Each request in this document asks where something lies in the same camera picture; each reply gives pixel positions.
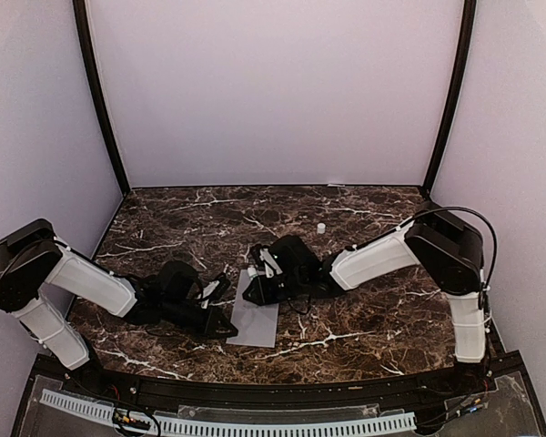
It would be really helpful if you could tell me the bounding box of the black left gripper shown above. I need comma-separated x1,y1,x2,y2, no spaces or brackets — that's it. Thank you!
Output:
161,297,237,340

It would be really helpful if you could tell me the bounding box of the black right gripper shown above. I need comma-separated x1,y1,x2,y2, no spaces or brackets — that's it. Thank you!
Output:
243,270,307,306

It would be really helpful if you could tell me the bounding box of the white green glue stick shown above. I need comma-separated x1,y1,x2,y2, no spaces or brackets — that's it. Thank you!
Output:
247,267,258,279

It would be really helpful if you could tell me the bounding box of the grey paper envelope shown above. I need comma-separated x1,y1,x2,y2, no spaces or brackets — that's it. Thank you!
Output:
227,269,278,348

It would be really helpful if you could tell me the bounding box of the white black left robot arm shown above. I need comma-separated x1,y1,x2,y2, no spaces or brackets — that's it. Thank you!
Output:
0,218,238,397

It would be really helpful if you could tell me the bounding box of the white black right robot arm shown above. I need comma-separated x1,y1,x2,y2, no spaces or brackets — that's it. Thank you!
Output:
242,201,496,395

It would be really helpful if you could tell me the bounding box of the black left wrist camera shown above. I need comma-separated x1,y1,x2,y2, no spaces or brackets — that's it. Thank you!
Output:
197,272,231,310

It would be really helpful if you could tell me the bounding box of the white slotted cable duct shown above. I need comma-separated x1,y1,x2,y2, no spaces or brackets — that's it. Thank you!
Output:
39,389,416,436

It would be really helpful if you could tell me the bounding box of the black front frame rail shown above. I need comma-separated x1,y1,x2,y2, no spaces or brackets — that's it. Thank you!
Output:
58,363,497,413

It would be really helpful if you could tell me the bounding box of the black left corner post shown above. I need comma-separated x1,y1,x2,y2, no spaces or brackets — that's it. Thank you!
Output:
72,0,131,197

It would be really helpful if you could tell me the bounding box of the black corner post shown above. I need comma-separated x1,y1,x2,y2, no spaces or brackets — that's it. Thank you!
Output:
72,0,131,197
420,0,477,198

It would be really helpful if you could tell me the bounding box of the black right corner post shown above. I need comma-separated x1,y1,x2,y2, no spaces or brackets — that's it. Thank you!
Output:
420,0,477,198

